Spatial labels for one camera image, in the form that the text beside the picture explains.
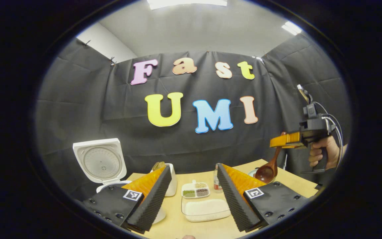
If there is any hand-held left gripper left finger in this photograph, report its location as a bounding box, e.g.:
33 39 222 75
83 165 172 233

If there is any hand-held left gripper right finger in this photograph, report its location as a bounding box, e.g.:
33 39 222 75
217 163 307 233

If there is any clear box of rice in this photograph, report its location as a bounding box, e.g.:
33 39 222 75
181 199 231 222

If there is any brown wooden spoon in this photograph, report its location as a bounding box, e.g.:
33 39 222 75
255 132 287 184

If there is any white rice cooker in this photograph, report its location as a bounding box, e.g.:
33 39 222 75
73 138 166 224

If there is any white toaster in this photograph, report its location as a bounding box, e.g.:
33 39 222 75
151 163 178 197

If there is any clear plastic bottle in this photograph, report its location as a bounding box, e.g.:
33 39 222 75
213 164 224 194

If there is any white divided seasoning dish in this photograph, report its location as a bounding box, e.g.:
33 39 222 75
181 180 210 199

